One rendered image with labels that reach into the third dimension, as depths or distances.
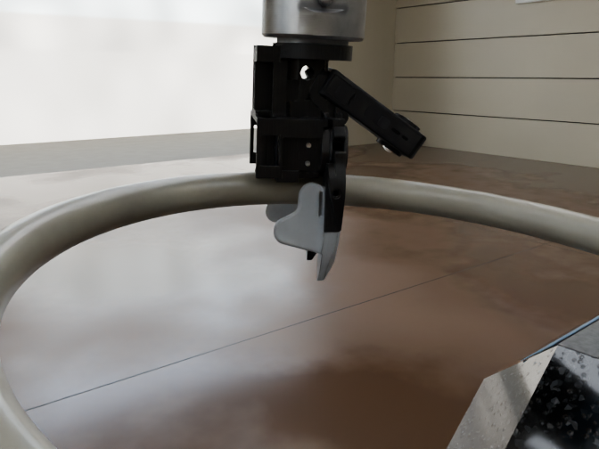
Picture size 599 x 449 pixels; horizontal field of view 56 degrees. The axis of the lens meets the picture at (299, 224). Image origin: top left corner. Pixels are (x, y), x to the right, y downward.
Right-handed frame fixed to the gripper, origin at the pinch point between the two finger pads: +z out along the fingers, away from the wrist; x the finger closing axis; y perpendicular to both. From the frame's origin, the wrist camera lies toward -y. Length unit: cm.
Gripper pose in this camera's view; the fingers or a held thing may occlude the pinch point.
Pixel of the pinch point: (323, 257)
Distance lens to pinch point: 56.4
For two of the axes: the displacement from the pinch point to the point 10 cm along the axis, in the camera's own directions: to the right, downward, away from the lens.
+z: -0.5, 9.6, 2.9
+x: 1.6, 2.9, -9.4
